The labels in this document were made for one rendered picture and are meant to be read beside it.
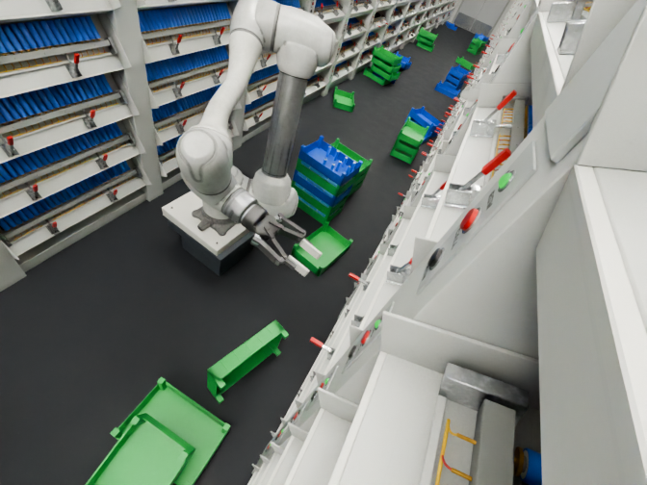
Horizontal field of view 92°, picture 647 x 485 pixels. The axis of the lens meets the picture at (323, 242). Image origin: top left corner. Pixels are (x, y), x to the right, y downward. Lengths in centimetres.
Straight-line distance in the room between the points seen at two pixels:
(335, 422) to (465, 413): 21
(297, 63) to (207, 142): 54
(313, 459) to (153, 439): 89
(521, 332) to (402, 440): 10
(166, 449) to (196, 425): 14
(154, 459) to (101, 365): 41
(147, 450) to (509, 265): 120
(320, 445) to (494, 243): 33
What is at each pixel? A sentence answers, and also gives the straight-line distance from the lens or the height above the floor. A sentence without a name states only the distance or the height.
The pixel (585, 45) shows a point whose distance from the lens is 25.
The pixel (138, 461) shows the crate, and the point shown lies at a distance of 129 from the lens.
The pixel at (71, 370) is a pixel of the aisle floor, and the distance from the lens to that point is 149.
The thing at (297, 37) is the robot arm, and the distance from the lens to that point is 115.
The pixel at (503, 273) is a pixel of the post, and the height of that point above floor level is 122.
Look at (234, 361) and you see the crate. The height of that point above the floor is 20.
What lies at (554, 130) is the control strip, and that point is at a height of 128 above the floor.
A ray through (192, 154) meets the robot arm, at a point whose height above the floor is 91.
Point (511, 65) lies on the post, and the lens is 86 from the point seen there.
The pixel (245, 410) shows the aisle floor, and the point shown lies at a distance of 136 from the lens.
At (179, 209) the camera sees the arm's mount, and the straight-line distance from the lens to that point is 153.
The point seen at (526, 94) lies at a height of 116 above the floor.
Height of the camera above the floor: 133
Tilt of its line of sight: 47 degrees down
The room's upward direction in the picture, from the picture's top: 23 degrees clockwise
